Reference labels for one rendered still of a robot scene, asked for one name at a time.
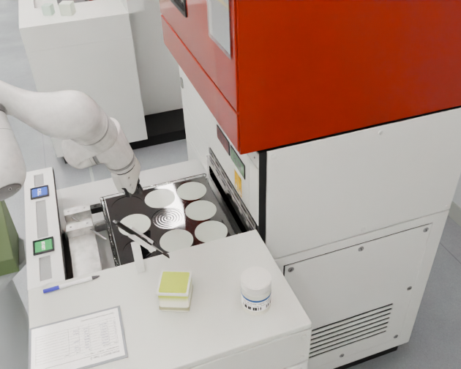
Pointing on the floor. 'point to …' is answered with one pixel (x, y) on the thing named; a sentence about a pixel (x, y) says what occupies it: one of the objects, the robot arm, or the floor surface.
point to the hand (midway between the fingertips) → (136, 188)
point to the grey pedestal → (6, 320)
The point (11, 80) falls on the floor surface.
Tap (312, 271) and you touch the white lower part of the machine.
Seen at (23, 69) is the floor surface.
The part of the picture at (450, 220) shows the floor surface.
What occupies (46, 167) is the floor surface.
